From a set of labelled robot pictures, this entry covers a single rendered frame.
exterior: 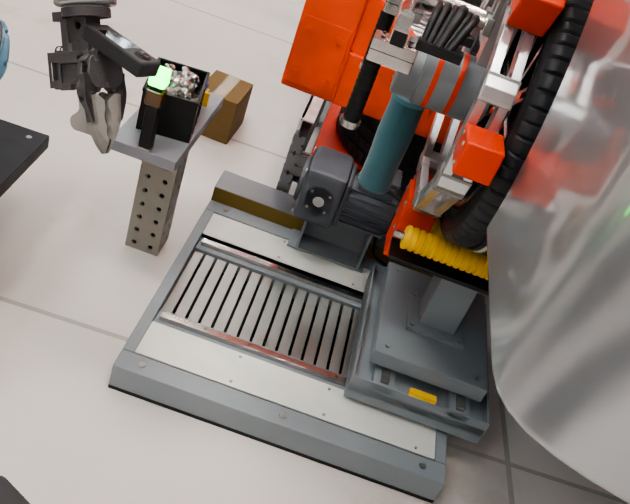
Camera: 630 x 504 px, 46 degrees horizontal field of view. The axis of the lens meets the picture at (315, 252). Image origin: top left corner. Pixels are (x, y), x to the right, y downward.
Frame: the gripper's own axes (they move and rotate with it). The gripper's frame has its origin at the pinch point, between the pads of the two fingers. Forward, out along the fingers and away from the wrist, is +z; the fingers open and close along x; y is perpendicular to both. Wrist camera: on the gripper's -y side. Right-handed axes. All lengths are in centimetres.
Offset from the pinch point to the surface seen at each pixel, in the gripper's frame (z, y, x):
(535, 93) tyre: -6, -53, -52
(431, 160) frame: 10, -21, -90
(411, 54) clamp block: -14, -30, -53
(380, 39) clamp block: -16, -24, -50
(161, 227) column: 30, 57, -81
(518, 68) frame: -10, -49, -55
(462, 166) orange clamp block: 7, -42, -46
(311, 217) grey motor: 29, 18, -101
